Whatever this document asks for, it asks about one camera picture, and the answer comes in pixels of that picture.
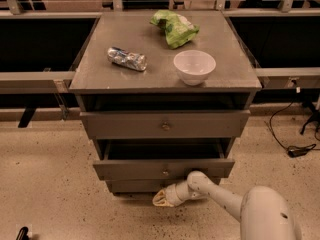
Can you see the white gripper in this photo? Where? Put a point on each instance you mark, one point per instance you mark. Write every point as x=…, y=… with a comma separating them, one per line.
x=172, y=195

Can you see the grey drawer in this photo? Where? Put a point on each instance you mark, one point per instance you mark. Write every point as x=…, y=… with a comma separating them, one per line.
x=164, y=160
x=164, y=124
x=138, y=186

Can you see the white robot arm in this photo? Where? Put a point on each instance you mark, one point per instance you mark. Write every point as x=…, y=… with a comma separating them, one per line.
x=262, y=212

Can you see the grey bottom drawer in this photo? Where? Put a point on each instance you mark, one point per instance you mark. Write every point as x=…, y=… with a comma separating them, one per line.
x=138, y=186

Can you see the grey top drawer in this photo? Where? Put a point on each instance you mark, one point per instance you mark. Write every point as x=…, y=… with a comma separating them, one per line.
x=164, y=124

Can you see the grey drawer cabinet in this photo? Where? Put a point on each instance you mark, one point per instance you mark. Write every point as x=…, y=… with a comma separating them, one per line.
x=101, y=86

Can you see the white bowl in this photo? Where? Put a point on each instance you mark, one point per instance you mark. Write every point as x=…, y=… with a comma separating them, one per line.
x=193, y=67

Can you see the crushed silver can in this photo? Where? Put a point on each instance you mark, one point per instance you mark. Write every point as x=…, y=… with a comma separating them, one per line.
x=134, y=61

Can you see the black object bottom left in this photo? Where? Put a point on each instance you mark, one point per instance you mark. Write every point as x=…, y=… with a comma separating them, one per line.
x=23, y=234

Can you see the green chip bag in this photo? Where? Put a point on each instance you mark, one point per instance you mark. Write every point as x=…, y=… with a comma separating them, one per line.
x=177, y=28

